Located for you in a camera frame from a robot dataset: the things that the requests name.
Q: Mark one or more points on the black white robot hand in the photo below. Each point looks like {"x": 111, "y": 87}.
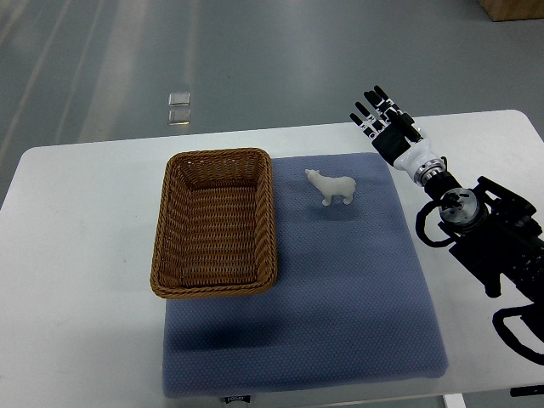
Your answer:
{"x": 396, "y": 138}

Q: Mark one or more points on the white bear figurine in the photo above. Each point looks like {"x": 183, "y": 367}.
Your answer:
{"x": 328, "y": 186}

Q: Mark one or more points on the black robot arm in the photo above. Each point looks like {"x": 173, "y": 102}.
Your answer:
{"x": 488, "y": 229}

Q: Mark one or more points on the brown wicker basket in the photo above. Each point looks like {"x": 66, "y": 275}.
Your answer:
{"x": 215, "y": 233}

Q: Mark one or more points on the wooden box corner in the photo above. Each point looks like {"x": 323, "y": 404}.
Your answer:
{"x": 512, "y": 10}

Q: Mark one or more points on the blue fabric mat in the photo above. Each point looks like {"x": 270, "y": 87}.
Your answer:
{"x": 350, "y": 303}

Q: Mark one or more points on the clear floor tile lower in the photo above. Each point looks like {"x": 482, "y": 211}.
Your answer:
{"x": 179, "y": 116}

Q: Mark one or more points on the clear floor tile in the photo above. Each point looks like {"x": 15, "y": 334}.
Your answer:
{"x": 179, "y": 98}
{"x": 179, "y": 116}

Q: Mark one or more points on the clear floor tile upper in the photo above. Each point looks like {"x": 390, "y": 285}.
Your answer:
{"x": 179, "y": 98}

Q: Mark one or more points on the black table bracket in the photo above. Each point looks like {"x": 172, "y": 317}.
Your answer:
{"x": 527, "y": 391}

